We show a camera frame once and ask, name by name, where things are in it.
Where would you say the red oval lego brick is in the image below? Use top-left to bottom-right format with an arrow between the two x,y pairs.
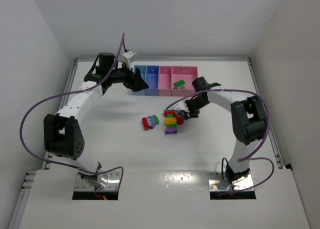
174,114 -> 184,125

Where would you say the green studded lego plate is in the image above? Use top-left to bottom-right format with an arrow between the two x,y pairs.
173,79 -> 186,88

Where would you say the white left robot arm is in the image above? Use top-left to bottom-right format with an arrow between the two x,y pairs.
43,51 -> 149,176

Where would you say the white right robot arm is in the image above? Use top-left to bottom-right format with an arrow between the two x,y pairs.
181,76 -> 269,184

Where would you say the light blue container tray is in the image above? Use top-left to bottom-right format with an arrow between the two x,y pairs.
129,65 -> 148,96

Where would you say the red semicircle lego brick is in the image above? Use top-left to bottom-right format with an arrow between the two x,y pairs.
163,112 -> 176,117

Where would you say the green flat-top lego brick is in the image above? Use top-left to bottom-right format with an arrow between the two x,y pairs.
163,110 -> 176,113

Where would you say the yellow oval lego brick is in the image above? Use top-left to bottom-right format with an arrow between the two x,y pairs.
164,117 -> 177,127

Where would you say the large pink container tray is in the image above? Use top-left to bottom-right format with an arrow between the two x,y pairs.
171,66 -> 198,97

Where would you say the green lower lego brick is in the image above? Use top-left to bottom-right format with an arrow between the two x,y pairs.
166,124 -> 177,128

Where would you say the purple scalloped lego brick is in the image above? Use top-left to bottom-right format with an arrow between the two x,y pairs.
165,127 -> 178,135

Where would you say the purple lotus lego brick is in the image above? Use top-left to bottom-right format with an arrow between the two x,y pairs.
146,116 -> 156,130

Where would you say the green arched lego brick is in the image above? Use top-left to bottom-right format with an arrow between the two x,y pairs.
152,115 -> 160,125

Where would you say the red base lego brick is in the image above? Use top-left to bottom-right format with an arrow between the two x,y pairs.
142,117 -> 150,131

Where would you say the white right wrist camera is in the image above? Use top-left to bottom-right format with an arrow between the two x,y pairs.
172,101 -> 189,113

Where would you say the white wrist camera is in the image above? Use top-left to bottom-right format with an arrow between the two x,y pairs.
172,101 -> 189,113
121,51 -> 138,69

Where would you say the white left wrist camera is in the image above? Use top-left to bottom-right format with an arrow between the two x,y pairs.
121,51 -> 138,69

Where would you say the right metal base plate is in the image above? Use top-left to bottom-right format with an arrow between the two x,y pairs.
207,170 -> 255,192

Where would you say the metal base plate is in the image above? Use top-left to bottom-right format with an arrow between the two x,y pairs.
207,170 -> 255,192
74,170 -> 122,192

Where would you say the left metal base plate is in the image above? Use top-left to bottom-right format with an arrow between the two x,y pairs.
74,170 -> 122,192

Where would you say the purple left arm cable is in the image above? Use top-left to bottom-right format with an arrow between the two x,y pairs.
19,32 -> 129,179

